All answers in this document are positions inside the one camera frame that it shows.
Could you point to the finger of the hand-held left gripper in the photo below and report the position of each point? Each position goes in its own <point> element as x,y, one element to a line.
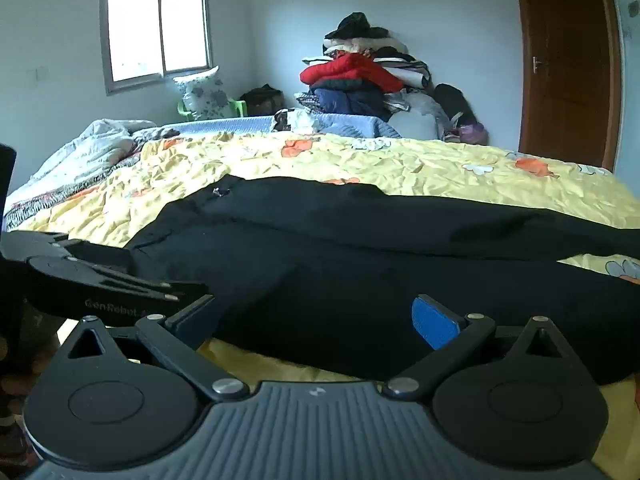
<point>100,255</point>
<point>190,294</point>

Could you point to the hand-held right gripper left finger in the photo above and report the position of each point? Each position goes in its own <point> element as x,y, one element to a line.
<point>192,321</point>

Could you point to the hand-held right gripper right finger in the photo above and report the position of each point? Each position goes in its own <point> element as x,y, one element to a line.
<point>434,327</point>

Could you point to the black pants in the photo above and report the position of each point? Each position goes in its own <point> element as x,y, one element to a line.
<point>350,270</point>

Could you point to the white crumpled quilt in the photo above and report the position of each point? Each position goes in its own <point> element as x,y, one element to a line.
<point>85,155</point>

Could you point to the person's patterned clothing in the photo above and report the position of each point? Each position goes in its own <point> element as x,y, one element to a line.
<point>10,400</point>

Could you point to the yellow floral bed sheet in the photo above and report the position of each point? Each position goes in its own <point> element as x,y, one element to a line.
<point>425,170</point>

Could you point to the floral pillow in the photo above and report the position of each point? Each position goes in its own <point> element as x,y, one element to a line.
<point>202,94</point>

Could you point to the green plastic chair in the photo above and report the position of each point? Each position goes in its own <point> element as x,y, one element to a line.
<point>240,106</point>

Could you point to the purple bag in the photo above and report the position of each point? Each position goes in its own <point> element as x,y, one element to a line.
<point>474,134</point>

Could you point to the dark and white patterned cloth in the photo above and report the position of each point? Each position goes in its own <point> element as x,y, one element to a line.
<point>295,120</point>

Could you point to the dark bag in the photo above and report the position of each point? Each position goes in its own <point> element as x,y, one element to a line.
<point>261,100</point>

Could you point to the window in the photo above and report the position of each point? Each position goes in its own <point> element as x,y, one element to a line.
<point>157,32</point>

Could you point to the pile of clothes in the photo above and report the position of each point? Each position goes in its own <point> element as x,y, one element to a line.
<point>400,90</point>

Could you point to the red jacket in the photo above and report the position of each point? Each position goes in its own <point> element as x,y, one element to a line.
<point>350,71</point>

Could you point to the brown wooden door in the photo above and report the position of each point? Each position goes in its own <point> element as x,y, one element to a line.
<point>565,60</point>

